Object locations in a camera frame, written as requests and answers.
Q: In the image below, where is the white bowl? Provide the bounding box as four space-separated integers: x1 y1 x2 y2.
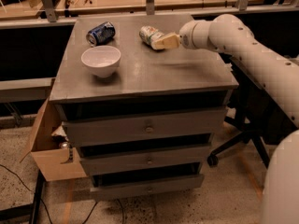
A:
81 46 121 77

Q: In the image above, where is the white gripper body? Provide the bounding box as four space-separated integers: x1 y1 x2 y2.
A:
179 20 215 50

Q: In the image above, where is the silver can in box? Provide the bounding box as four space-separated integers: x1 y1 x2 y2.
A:
59 142 71 149

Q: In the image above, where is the black floor cable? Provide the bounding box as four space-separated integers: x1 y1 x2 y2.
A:
0 163 54 224

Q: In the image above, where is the wooden workbench with rail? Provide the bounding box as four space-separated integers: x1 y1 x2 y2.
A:
0 0 299 29

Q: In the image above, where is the cardboard box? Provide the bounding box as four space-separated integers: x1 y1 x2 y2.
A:
20 100 86 181

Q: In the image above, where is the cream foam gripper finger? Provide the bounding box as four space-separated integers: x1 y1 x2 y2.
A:
153 33 180 50

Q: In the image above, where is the blue pepsi can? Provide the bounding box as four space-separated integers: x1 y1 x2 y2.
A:
86 21 115 47

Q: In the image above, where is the black office chair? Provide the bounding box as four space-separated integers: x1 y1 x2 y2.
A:
207 55 297 167

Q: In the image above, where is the black metal stand leg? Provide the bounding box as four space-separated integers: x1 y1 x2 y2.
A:
0 172 45 224

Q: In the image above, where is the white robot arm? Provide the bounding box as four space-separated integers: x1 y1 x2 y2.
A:
153 14 299 224

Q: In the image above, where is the grey drawer cabinet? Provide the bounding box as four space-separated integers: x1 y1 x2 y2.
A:
50 15 237 201

